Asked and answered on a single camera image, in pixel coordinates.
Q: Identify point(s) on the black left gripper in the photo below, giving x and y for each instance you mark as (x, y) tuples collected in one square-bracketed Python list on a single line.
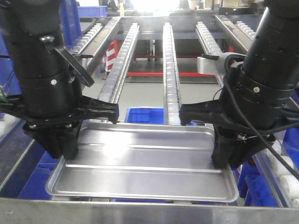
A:
[(42, 113)]

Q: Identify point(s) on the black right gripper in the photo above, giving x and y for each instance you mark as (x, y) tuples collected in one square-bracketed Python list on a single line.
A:
[(266, 120)]

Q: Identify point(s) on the silver ribbed metal tray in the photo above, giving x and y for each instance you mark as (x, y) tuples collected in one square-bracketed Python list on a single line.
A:
[(140, 161)]

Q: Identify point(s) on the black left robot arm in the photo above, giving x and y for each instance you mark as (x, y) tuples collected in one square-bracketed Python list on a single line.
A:
[(50, 78)]

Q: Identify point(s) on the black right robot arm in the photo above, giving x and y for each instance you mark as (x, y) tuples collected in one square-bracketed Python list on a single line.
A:
[(256, 90)]

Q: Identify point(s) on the steel front shelf beam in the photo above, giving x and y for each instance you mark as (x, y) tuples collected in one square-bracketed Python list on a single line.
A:
[(17, 211)]

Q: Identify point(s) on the roller track with white wheels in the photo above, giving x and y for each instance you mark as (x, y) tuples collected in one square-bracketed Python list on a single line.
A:
[(113, 85)]

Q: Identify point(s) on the blue bin lower middle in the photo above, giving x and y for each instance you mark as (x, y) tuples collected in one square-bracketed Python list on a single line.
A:
[(145, 115)]

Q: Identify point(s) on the red metal frame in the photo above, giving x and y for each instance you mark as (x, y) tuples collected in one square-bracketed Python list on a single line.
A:
[(202, 66)]

